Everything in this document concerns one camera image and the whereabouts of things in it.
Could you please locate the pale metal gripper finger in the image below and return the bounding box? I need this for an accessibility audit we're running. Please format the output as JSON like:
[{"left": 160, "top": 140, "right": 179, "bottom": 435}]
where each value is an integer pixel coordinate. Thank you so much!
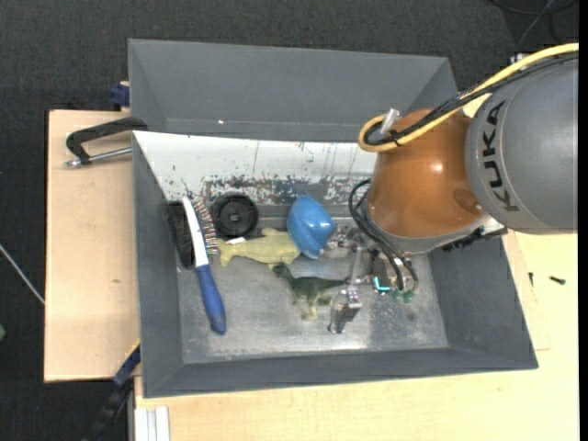
[
  {"left": 327, "top": 286, "right": 365, "bottom": 335},
  {"left": 320, "top": 232, "right": 356, "bottom": 260}
]

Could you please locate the blue plastic cup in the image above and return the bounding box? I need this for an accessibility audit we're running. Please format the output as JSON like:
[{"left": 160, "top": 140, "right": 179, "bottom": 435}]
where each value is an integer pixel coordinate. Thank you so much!
[{"left": 286, "top": 194, "right": 338, "bottom": 261}]

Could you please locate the green toy dinosaur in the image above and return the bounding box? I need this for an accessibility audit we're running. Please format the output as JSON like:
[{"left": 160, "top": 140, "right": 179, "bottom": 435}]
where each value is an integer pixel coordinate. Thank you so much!
[{"left": 271, "top": 264, "right": 346, "bottom": 322}]

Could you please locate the pale yellow toy shark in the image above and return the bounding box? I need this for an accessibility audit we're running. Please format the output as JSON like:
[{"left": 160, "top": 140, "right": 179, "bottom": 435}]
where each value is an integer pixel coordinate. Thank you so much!
[{"left": 214, "top": 227, "right": 303, "bottom": 268}]

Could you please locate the black toy wheel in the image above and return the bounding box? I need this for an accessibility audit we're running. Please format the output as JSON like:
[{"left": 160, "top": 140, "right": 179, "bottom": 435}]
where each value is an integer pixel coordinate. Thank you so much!
[{"left": 210, "top": 191, "right": 260, "bottom": 240}]

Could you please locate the black brush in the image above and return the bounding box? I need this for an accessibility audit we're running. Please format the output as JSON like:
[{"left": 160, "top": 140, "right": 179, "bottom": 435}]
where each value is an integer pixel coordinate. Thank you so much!
[{"left": 164, "top": 200, "right": 196, "bottom": 268}]

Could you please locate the grey metal bin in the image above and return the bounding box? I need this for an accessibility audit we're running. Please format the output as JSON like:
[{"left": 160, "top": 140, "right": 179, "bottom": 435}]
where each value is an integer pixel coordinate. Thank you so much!
[{"left": 127, "top": 38, "right": 539, "bottom": 399}]

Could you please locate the pale wood board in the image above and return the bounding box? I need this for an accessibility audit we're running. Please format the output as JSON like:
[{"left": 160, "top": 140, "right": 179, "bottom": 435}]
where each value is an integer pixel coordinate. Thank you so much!
[{"left": 43, "top": 109, "right": 551, "bottom": 383}]

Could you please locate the white and blue wire brush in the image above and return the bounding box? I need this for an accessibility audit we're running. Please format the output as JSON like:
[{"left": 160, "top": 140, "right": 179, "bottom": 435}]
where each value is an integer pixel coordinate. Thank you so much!
[{"left": 180, "top": 194, "right": 228, "bottom": 336}]

